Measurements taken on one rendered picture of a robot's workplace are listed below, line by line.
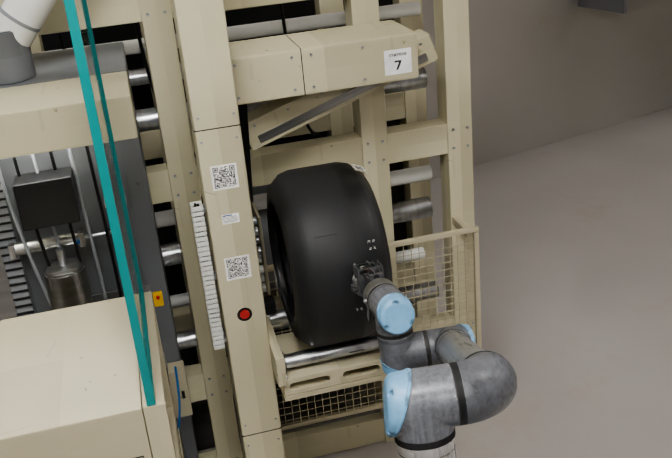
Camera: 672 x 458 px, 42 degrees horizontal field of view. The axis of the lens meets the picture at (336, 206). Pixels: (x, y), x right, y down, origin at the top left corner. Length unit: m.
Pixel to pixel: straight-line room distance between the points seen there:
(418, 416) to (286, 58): 1.41
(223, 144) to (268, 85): 0.33
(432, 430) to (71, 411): 0.82
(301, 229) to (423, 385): 0.96
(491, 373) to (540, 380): 2.53
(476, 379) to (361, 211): 0.99
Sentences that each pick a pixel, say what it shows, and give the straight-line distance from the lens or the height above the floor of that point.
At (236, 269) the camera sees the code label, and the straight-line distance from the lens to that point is 2.61.
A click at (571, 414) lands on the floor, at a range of 3.98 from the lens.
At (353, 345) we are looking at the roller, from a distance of 2.73.
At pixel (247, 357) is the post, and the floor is 0.91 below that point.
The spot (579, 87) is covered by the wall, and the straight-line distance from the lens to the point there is 7.18.
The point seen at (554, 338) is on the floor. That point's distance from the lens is 4.48.
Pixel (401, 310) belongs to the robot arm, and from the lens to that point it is 2.13.
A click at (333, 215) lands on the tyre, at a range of 2.49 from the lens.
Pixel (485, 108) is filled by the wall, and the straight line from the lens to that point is 6.58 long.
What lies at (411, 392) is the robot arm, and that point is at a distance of 1.61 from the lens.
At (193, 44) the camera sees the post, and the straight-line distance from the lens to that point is 2.39.
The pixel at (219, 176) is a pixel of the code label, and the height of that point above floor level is 1.51.
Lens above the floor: 2.37
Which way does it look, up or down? 23 degrees down
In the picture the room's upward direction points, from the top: 5 degrees counter-clockwise
